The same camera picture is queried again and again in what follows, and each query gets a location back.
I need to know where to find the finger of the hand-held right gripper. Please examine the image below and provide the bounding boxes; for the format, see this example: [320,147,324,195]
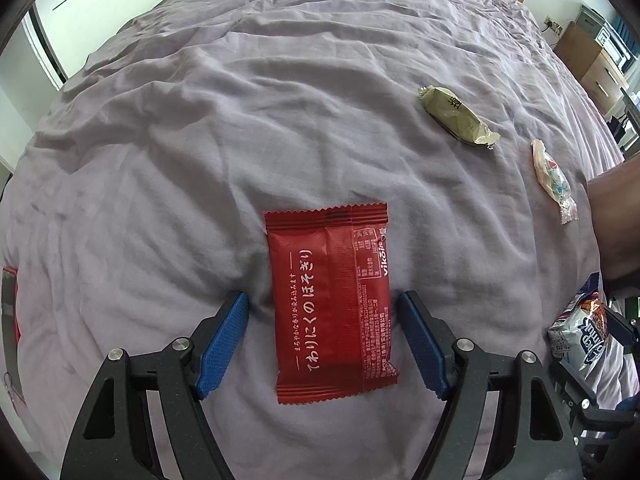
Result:
[602,302,640,348]
[550,355,640,443]

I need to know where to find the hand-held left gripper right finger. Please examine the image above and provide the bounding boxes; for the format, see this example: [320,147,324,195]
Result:
[396,290,583,480]

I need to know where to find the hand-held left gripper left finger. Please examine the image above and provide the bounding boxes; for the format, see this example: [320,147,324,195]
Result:
[60,290,249,480]

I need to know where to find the white blue snack bag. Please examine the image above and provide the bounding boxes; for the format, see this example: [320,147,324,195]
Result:
[547,272,608,376]

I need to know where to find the dark red packet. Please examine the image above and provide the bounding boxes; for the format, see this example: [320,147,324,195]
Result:
[264,199,401,404]

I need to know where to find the clear candy packet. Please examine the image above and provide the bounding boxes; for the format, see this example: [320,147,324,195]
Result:
[531,139,579,223]

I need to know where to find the small olive green packet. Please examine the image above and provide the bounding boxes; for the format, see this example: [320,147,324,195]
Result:
[417,85,501,150]

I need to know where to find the person's right forearm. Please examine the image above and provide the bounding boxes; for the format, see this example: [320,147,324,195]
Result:
[586,157,640,291]

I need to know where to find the phone in red case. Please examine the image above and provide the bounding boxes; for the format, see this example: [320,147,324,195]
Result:
[0,266,25,403]

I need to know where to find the wooden nightstand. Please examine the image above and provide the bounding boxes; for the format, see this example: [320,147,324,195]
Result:
[554,22,630,111]

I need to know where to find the grey white printer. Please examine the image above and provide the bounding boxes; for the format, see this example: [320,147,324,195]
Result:
[575,5,638,73]

